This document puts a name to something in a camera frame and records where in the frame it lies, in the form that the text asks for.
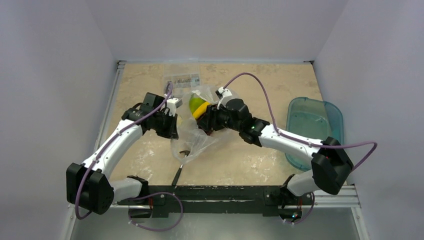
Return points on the black handled claw hammer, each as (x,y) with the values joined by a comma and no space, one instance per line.
(178,173)

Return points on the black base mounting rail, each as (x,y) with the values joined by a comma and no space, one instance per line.
(266,200)

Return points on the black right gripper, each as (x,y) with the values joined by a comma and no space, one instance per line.
(208,119)

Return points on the clear plastic screw organizer box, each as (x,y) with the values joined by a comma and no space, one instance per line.
(184,74)

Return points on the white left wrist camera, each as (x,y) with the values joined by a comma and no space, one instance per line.
(171,106)

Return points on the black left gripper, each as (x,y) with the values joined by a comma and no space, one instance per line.
(171,132)

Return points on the teal translucent plastic tub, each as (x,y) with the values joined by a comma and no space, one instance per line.
(315,119)

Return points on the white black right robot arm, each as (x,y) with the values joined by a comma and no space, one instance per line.
(329,163)

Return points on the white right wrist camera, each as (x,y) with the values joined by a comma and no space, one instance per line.
(224,95)

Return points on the green fake pear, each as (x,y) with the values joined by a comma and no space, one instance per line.
(195,101)

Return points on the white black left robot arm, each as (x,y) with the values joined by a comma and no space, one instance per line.
(88,185)

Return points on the yellow fake banana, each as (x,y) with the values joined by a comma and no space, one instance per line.
(200,110)

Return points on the clear printed plastic bag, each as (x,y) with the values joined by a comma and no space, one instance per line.
(192,142)

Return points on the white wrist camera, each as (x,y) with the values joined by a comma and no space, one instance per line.
(171,106)
(224,95)

